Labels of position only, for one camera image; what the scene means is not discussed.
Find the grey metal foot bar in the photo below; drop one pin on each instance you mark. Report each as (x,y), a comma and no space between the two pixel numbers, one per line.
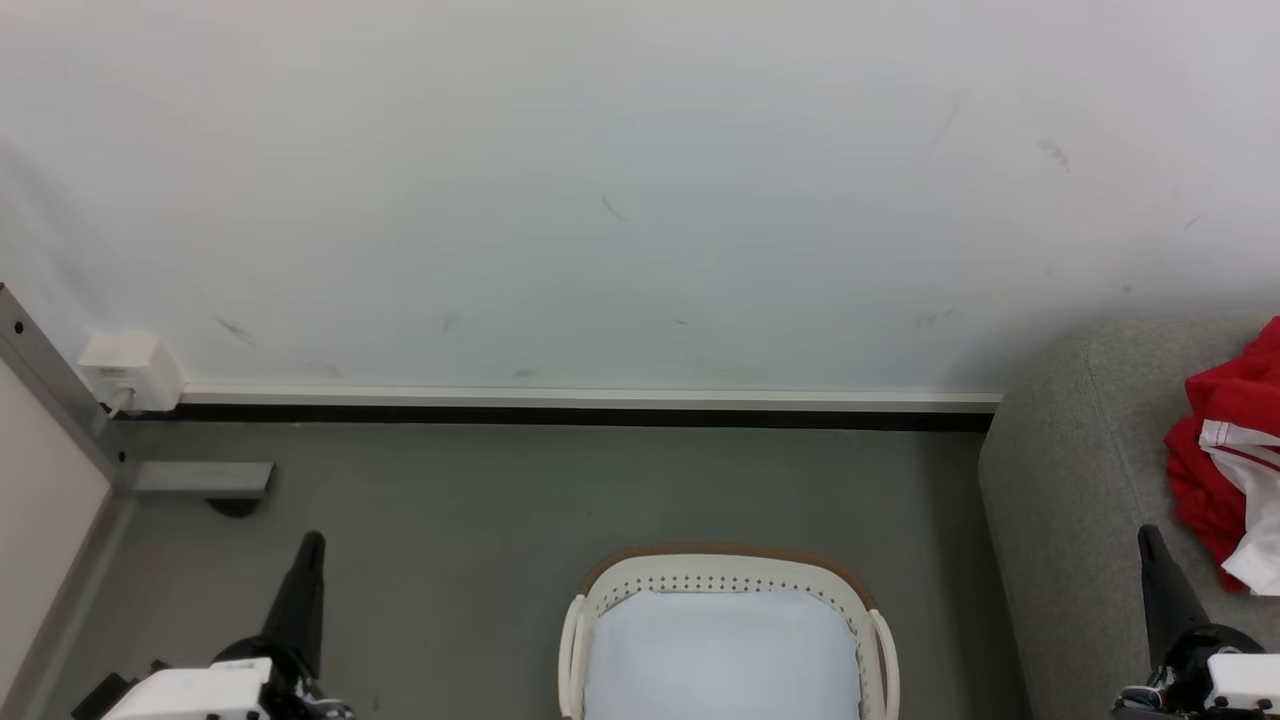
(200,479)

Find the white wall socket box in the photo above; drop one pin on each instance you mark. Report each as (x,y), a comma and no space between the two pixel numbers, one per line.
(128,365)

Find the red and white garment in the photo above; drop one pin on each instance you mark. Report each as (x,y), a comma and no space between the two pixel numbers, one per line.
(1215,490)

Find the black round foot pad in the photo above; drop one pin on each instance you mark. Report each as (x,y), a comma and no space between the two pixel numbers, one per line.
(234,506)

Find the white and black baseboard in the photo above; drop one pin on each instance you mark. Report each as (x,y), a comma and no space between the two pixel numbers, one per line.
(600,405)

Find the cream perforated laundry basket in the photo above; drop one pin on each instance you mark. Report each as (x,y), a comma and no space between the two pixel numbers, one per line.
(720,572)

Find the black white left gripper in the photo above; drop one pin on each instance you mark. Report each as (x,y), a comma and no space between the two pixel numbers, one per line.
(190,692)

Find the grey fabric sofa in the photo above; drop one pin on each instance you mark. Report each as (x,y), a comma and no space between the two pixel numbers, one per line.
(1090,480)

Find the beige partition panel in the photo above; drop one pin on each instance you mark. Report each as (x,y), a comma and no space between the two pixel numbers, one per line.
(40,500)

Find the grey metal frame post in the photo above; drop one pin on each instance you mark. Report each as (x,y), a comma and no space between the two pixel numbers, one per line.
(45,375)

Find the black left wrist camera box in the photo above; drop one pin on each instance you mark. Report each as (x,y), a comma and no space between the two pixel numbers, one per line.
(100,698)

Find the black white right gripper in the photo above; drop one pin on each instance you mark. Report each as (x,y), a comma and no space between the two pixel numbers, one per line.
(1235,685)

